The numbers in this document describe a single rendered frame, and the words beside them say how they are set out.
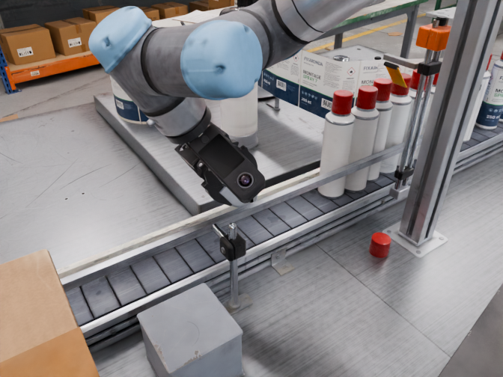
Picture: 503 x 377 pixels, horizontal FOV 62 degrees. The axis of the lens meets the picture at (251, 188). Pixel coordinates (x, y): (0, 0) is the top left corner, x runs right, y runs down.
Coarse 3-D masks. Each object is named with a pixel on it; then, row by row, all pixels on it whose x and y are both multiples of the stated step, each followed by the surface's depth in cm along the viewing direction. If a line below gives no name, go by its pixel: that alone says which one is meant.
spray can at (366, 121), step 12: (360, 96) 73; (372, 96) 72; (360, 108) 74; (372, 108) 73; (360, 120) 74; (372, 120) 74; (360, 132) 75; (372, 132) 75; (360, 144) 76; (372, 144) 77; (360, 156) 78; (348, 180) 81; (360, 180) 81
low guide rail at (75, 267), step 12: (288, 180) 79; (300, 180) 80; (264, 192) 76; (276, 192) 78; (204, 216) 70; (216, 216) 72; (168, 228) 68; (180, 228) 68; (132, 240) 65; (144, 240) 65; (156, 240) 67; (108, 252) 63; (120, 252) 64; (72, 264) 61; (84, 264) 61; (96, 264) 62; (60, 276) 60
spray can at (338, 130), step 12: (336, 96) 70; (348, 96) 70; (336, 108) 71; (348, 108) 71; (336, 120) 72; (348, 120) 72; (324, 132) 75; (336, 132) 73; (348, 132) 73; (324, 144) 76; (336, 144) 74; (348, 144) 74; (324, 156) 77; (336, 156) 75; (348, 156) 76; (324, 168) 78; (336, 168) 76; (336, 180) 78; (324, 192) 80; (336, 192) 80
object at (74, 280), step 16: (400, 144) 81; (368, 160) 77; (320, 176) 72; (336, 176) 73; (288, 192) 68; (304, 192) 70; (240, 208) 64; (256, 208) 65; (208, 224) 61; (224, 224) 63; (160, 240) 58; (176, 240) 59; (128, 256) 56; (144, 256) 57; (80, 272) 53; (96, 272) 54; (64, 288) 52
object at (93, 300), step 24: (312, 192) 82; (360, 192) 82; (264, 216) 76; (288, 216) 76; (312, 216) 76; (192, 240) 71; (216, 240) 71; (264, 240) 71; (144, 264) 66; (168, 264) 66; (192, 264) 66; (96, 288) 62; (120, 288) 62; (144, 288) 62; (96, 312) 58
